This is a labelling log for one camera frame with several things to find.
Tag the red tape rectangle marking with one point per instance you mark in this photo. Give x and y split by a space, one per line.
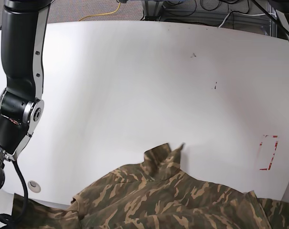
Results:
266 152

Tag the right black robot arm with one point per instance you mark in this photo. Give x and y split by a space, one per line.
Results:
21 106

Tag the left table cable grommet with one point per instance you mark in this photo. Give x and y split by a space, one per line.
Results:
34 187

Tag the aluminium frame rail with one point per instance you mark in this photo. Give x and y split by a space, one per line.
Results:
273 29

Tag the camouflage t-shirt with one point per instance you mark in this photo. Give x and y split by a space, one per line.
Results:
157 194

